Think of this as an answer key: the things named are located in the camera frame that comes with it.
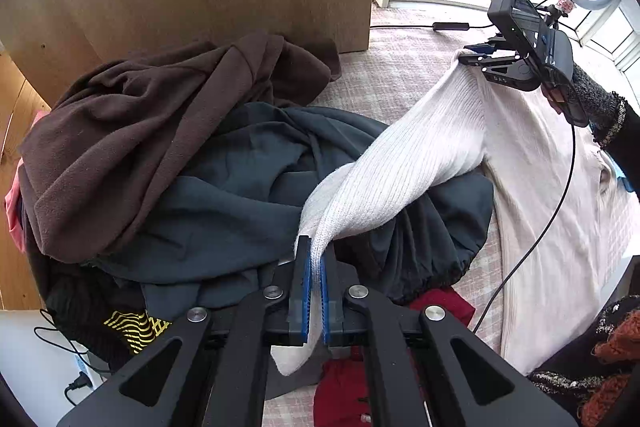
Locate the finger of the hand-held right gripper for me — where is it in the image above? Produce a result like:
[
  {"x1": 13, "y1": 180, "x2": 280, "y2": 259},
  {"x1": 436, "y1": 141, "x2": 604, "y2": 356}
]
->
[
  {"x1": 464, "y1": 34, "x2": 508, "y2": 56},
  {"x1": 458, "y1": 51, "x2": 523, "y2": 68}
]

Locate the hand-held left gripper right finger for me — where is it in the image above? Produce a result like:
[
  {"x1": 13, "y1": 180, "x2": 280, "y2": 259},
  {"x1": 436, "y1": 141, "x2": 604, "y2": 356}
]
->
[{"x1": 320, "y1": 252, "x2": 581, "y2": 427}]

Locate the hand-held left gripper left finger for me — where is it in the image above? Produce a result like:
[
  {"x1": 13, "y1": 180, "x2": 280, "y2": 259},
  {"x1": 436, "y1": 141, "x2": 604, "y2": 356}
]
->
[{"x1": 56, "y1": 235, "x2": 313, "y2": 427}]

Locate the white ribbed knit sweater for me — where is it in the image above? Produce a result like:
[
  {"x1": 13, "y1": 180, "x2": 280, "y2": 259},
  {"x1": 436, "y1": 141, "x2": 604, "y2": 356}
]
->
[{"x1": 272, "y1": 48, "x2": 626, "y2": 378}]

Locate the person's right forearm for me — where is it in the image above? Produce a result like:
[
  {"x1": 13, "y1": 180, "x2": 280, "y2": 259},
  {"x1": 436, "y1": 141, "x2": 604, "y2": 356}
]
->
[{"x1": 570, "y1": 62, "x2": 640, "y2": 195}]

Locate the person's right hand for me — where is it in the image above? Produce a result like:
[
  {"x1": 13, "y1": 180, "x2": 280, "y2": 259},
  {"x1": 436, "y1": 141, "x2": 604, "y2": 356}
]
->
[{"x1": 540, "y1": 83, "x2": 569, "y2": 115}]

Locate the plaid mat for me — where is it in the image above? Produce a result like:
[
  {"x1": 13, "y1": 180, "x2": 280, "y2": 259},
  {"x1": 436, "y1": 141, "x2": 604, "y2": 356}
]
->
[{"x1": 262, "y1": 24, "x2": 640, "y2": 427}]

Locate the red garment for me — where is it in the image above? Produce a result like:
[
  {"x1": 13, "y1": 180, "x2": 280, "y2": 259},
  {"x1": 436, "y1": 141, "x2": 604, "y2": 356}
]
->
[{"x1": 312, "y1": 287, "x2": 476, "y2": 427}]

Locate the dark teal garment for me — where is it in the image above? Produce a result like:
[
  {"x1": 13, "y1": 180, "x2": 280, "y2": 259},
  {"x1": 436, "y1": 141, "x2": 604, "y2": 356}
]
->
[{"x1": 82, "y1": 102, "x2": 496, "y2": 308}]

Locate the black garment with yellow print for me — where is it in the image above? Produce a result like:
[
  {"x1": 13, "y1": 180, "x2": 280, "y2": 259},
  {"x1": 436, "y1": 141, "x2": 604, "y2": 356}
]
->
[{"x1": 45, "y1": 277, "x2": 171, "y2": 373}]

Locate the brown fleece garment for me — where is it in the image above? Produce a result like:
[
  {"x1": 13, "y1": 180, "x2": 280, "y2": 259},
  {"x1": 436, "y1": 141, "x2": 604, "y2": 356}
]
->
[{"x1": 19, "y1": 33, "x2": 342, "y2": 265}]

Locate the black power plug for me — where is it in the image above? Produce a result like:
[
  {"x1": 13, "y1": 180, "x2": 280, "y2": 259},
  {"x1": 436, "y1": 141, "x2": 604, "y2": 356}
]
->
[{"x1": 64, "y1": 371, "x2": 94, "y2": 406}]

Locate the person's black knit jacket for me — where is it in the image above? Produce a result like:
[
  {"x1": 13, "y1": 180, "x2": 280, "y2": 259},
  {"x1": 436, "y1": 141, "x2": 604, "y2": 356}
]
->
[{"x1": 529, "y1": 292, "x2": 640, "y2": 427}]

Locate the white panel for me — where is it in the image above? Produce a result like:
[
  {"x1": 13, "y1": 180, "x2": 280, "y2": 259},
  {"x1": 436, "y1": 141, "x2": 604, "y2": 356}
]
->
[{"x1": 0, "y1": 309, "x2": 101, "y2": 408}]

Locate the pink cloth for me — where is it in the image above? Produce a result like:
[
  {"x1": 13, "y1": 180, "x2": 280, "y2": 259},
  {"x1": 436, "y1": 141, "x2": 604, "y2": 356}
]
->
[{"x1": 4, "y1": 109, "x2": 51, "y2": 253}]

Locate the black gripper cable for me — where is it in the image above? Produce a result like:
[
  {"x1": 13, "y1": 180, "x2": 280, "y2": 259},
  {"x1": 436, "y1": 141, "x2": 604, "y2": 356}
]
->
[{"x1": 471, "y1": 126, "x2": 577, "y2": 334}]

